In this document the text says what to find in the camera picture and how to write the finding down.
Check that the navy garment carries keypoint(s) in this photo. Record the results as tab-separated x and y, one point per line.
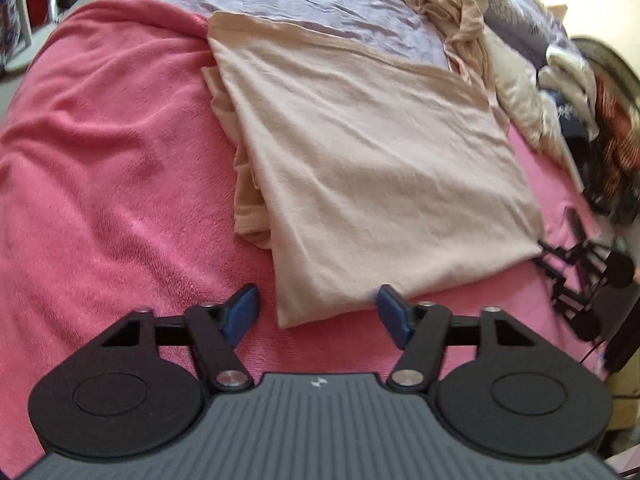
575	122

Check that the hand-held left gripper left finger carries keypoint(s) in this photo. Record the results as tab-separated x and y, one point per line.
240	315

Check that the white cloth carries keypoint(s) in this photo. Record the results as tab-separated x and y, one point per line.
520	90

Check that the beige shirt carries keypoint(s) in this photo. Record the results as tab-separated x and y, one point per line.
375	160

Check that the lavender bed sheet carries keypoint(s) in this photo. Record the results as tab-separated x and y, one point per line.
300	0

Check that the folded white garment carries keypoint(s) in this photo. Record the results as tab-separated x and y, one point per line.
570	75

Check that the grey duvet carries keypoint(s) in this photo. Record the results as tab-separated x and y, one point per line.
520	15

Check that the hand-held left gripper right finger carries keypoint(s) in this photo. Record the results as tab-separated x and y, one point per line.
395	315

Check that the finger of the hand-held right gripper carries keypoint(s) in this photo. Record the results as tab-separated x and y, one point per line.
570	254
560	287

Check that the pink blanket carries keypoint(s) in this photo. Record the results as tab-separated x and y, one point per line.
100	160

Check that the crumpled beige garment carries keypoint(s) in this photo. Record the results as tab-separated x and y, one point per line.
450	10

